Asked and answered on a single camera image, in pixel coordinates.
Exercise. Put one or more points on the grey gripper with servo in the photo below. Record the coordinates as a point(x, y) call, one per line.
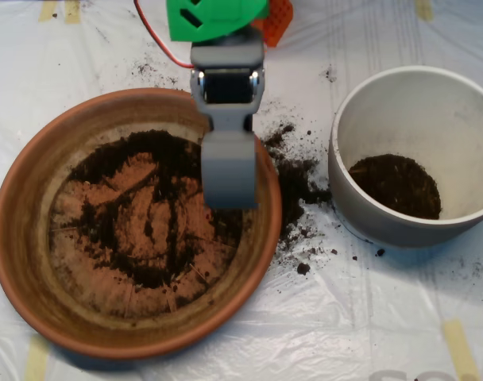
point(226, 88)

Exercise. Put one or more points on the dark soil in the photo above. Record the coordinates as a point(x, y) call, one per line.
point(396, 186)
point(106, 158)

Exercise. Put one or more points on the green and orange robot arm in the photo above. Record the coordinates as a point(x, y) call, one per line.
point(209, 20)

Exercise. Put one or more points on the spilled soil pile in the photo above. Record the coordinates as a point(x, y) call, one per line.
point(297, 186)

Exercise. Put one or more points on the dark brown debris chunk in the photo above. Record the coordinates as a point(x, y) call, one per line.
point(303, 269)

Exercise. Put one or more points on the white ceramic pot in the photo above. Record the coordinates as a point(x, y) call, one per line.
point(404, 119)

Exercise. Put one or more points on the terracotta plant saucer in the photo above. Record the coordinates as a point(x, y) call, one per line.
point(27, 278)

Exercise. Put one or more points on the clear plastic cover sheet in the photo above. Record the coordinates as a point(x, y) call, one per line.
point(345, 317)

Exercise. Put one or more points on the beige masking tape strip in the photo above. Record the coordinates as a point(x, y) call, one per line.
point(37, 361)
point(424, 8)
point(47, 10)
point(72, 11)
point(460, 349)

